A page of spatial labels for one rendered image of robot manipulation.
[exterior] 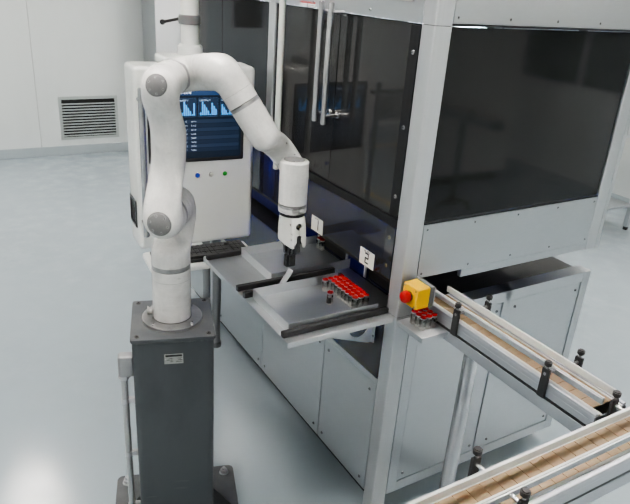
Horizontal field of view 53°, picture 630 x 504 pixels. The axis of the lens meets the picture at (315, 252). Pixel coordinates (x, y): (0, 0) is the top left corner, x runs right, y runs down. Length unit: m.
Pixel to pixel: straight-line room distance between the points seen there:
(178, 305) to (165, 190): 0.38
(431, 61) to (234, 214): 1.28
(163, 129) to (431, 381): 1.31
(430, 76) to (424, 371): 1.05
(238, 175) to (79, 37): 4.57
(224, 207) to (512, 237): 1.22
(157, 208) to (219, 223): 0.98
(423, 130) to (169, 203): 0.77
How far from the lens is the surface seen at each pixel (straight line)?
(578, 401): 1.83
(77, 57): 7.16
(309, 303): 2.16
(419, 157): 1.93
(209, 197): 2.76
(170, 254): 1.96
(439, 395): 2.49
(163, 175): 1.86
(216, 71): 1.78
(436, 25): 1.87
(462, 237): 2.17
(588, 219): 2.66
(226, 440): 2.95
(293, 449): 2.91
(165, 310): 2.03
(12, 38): 7.06
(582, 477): 1.59
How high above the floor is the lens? 1.90
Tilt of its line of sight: 23 degrees down
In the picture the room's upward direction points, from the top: 4 degrees clockwise
